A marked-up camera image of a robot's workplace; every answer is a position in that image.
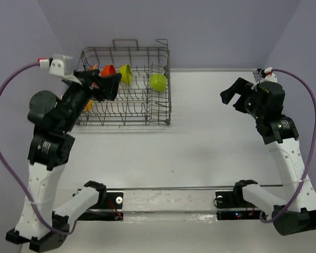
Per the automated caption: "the red orange bowl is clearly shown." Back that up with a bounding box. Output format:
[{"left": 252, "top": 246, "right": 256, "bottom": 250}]
[{"left": 101, "top": 65, "right": 116, "bottom": 77}]

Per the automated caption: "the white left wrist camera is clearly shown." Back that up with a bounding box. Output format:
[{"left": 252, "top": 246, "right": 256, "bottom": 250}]
[{"left": 38, "top": 54, "right": 82, "bottom": 84}]

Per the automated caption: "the grey wire dish rack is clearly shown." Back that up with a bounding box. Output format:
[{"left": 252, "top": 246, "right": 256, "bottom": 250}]
[{"left": 77, "top": 38, "right": 172, "bottom": 128}]

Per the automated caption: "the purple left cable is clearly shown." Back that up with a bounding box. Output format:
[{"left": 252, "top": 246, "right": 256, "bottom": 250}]
[{"left": 0, "top": 61, "right": 122, "bottom": 236}]

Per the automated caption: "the lime green bowl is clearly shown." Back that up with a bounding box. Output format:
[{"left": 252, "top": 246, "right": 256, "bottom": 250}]
[{"left": 118, "top": 64, "right": 132, "bottom": 85}]

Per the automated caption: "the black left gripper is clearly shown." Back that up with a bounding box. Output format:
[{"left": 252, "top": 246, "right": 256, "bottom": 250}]
[{"left": 65, "top": 67, "right": 126, "bottom": 128}]

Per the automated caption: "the white bowl orange outside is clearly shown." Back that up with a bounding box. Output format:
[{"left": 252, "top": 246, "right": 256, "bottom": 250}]
[{"left": 89, "top": 65, "right": 100, "bottom": 87}]

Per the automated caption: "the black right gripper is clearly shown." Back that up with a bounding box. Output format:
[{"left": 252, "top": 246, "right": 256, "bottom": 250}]
[{"left": 220, "top": 77, "right": 264, "bottom": 121}]

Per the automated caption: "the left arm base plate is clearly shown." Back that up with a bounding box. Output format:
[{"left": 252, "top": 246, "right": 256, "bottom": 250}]
[{"left": 78, "top": 190, "right": 124, "bottom": 221}]

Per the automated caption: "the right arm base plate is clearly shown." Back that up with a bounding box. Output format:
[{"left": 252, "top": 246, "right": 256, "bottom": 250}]
[{"left": 213, "top": 191, "right": 261, "bottom": 221}]

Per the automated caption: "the purple cable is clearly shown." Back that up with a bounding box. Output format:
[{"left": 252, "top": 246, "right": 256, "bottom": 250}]
[
  {"left": 0, "top": 61, "right": 122, "bottom": 236},
  {"left": 260, "top": 68, "right": 316, "bottom": 225}
]

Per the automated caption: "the yellow bowl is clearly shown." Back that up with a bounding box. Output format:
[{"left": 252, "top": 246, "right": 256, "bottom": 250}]
[{"left": 84, "top": 100, "right": 93, "bottom": 112}]

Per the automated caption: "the white bowl green outside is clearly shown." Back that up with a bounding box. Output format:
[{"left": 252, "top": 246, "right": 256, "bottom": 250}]
[{"left": 149, "top": 73, "right": 167, "bottom": 92}]

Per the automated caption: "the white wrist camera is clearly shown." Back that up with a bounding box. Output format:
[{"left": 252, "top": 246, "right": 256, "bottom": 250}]
[
  {"left": 38, "top": 54, "right": 82, "bottom": 84},
  {"left": 257, "top": 67, "right": 278, "bottom": 84}
]

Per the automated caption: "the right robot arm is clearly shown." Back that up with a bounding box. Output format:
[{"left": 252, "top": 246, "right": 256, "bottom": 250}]
[{"left": 220, "top": 77, "right": 316, "bottom": 236}]

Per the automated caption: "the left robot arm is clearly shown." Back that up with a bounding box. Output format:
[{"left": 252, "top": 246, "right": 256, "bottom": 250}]
[{"left": 6, "top": 70, "right": 122, "bottom": 252}]

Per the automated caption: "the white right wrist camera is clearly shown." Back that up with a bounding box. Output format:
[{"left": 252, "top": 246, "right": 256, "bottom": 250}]
[{"left": 257, "top": 67, "right": 278, "bottom": 84}]

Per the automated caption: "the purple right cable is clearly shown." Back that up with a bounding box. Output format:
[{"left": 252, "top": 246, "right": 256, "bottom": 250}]
[{"left": 260, "top": 68, "right": 316, "bottom": 225}]

